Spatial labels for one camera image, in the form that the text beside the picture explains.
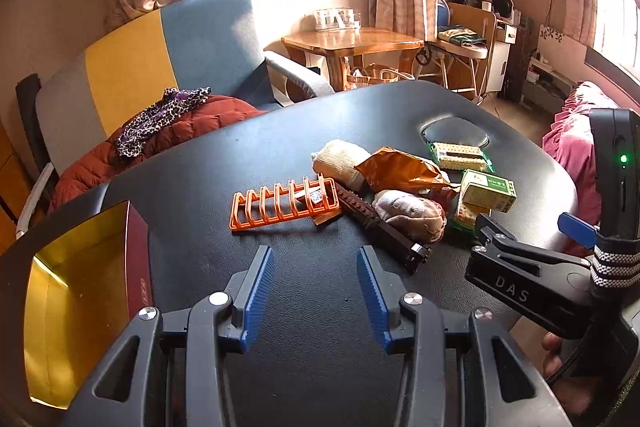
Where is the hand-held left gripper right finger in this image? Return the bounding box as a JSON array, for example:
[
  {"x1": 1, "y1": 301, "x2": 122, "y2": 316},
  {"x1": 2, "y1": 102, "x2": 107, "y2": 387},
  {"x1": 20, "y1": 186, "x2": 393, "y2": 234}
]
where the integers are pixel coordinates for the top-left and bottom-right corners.
[{"x1": 356, "y1": 245, "x2": 573, "y2": 427}]

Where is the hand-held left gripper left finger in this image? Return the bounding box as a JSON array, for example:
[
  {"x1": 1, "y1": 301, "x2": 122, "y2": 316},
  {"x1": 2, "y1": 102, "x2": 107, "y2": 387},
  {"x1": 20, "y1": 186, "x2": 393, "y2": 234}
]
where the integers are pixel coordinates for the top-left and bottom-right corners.
[{"x1": 60, "y1": 244, "x2": 276, "y2": 427}]

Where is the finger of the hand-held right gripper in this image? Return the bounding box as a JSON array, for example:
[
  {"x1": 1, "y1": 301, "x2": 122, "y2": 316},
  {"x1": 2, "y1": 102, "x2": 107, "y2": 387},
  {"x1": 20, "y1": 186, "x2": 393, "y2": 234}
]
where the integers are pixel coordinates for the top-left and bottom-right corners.
[
  {"x1": 556, "y1": 212, "x2": 599, "y2": 249},
  {"x1": 474, "y1": 213, "x2": 592, "y2": 269}
]

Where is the green cracker packet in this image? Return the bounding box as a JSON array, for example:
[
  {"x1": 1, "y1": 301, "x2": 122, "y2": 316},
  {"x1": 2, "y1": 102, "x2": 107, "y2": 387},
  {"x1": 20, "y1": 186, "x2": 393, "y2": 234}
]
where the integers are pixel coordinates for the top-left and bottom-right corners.
[
  {"x1": 447, "y1": 197, "x2": 483, "y2": 230},
  {"x1": 426, "y1": 141, "x2": 496, "y2": 172}
]

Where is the green and yellow carton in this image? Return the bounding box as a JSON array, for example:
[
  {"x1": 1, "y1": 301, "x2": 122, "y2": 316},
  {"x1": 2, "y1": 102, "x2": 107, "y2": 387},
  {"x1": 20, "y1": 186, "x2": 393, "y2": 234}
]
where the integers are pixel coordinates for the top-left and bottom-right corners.
[{"x1": 459, "y1": 168, "x2": 518, "y2": 214}]

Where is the brown brick toy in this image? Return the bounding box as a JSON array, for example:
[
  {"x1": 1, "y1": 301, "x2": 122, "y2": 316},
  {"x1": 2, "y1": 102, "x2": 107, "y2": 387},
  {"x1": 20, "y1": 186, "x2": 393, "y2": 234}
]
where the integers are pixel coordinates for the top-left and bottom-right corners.
[{"x1": 335, "y1": 184, "x2": 432, "y2": 275}]

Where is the orange plastic rack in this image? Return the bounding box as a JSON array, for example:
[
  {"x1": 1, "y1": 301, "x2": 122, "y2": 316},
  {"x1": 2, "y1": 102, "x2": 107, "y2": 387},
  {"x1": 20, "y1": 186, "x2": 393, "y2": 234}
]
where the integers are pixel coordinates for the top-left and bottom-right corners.
[{"x1": 230, "y1": 177, "x2": 341, "y2": 233}]

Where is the orange snack bag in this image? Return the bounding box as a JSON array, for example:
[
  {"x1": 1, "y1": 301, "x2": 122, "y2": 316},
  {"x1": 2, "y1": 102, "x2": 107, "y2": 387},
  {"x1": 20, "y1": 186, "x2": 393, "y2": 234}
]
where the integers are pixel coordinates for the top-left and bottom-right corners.
[{"x1": 356, "y1": 147, "x2": 461, "y2": 202}]

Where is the beige sock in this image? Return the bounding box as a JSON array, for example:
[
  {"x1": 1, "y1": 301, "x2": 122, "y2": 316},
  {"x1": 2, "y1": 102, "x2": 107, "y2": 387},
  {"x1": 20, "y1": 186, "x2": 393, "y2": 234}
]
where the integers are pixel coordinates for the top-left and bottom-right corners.
[{"x1": 311, "y1": 140, "x2": 373, "y2": 190}]

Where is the red and gold box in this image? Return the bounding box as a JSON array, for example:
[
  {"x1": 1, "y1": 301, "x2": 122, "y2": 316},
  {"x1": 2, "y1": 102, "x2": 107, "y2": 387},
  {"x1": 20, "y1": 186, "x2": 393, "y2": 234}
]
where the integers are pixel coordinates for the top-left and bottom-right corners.
[{"x1": 22, "y1": 201, "x2": 153, "y2": 408}]

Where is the person's right hand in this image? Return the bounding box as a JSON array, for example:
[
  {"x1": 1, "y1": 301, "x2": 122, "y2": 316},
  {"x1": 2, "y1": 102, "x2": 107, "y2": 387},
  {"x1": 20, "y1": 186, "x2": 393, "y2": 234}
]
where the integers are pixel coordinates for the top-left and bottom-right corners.
[{"x1": 542, "y1": 332, "x2": 616, "y2": 418}]

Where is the pink blanket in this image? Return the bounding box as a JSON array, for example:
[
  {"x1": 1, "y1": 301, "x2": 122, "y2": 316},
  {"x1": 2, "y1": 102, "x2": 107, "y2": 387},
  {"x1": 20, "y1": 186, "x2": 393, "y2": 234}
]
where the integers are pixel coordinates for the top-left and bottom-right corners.
[{"x1": 542, "y1": 81, "x2": 621, "y2": 253}]

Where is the white low shelf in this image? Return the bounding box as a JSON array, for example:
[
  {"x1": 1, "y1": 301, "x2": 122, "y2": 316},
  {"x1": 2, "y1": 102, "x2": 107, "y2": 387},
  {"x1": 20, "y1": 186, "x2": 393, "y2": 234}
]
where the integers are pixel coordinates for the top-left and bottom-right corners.
[{"x1": 520, "y1": 52, "x2": 576, "y2": 108}]

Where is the dark bed headboard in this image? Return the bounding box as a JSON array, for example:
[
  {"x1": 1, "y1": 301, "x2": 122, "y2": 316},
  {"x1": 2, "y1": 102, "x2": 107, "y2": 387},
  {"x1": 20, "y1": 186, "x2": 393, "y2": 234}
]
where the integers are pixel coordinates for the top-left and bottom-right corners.
[{"x1": 585, "y1": 47, "x2": 640, "y2": 88}]

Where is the white flower print board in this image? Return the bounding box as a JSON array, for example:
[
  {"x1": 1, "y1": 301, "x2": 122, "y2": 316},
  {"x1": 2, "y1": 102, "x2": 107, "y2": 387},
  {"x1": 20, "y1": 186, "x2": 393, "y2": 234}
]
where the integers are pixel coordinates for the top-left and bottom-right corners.
[{"x1": 537, "y1": 24, "x2": 588, "y2": 80}]

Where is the white cabinet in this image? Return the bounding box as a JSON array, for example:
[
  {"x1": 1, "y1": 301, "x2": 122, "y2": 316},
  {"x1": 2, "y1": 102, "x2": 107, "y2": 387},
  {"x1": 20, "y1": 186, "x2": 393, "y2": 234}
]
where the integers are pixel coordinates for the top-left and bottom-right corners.
[{"x1": 485, "y1": 19, "x2": 521, "y2": 92}]

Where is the red padded jacket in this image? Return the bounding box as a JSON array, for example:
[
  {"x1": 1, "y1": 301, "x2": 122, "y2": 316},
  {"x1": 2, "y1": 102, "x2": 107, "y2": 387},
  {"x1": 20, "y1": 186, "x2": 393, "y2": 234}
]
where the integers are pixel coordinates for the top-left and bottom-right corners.
[{"x1": 47, "y1": 94, "x2": 271, "y2": 212}]

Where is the leopard print cloth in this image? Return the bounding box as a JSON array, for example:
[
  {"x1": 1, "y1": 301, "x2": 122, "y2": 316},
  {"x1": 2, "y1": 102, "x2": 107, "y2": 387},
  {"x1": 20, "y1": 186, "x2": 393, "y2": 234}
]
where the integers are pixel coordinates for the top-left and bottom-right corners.
[{"x1": 116, "y1": 87, "x2": 212, "y2": 158}]

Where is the green cloth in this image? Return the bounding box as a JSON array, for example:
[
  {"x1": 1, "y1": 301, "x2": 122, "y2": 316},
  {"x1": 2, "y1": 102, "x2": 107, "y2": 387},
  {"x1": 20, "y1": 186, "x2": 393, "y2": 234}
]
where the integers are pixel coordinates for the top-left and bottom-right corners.
[{"x1": 439, "y1": 24, "x2": 488, "y2": 48}]

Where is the window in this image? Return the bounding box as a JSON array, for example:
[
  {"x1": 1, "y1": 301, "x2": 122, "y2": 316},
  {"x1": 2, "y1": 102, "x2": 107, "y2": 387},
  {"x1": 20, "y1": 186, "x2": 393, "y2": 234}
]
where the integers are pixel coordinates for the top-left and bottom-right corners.
[{"x1": 595, "y1": 0, "x2": 640, "y2": 68}]

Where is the wooden folding chair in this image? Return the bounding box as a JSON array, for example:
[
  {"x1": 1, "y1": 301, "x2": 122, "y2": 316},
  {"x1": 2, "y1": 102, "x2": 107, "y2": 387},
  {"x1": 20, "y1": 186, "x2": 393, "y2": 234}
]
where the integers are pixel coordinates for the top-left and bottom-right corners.
[{"x1": 437, "y1": 2, "x2": 498, "y2": 100}]

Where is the wooden side table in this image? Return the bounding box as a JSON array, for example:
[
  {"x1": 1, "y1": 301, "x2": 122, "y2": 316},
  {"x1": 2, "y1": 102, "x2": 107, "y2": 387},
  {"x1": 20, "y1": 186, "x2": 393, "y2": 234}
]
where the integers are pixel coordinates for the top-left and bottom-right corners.
[{"x1": 281, "y1": 27, "x2": 426, "y2": 92}]

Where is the blue yellow grey armchair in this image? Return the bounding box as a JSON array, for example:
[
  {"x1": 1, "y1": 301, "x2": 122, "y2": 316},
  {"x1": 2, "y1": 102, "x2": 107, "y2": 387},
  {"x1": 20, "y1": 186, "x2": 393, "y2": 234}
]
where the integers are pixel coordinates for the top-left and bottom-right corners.
[{"x1": 15, "y1": 0, "x2": 336, "y2": 228}]

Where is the glass cup set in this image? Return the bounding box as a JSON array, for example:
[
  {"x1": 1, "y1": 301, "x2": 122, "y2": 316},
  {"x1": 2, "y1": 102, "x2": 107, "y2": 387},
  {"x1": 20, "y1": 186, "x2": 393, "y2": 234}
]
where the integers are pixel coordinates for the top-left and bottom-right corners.
[{"x1": 314, "y1": 8, "x2": 362, "y2": 32}]

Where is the black white striped strap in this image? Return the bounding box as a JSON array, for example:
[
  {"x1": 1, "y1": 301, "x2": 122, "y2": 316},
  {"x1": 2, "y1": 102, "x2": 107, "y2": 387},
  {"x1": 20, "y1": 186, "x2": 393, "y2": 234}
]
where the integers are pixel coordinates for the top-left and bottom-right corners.
[{"x1": 591, "y1": 234, "x2": 640, "y2": 288}]

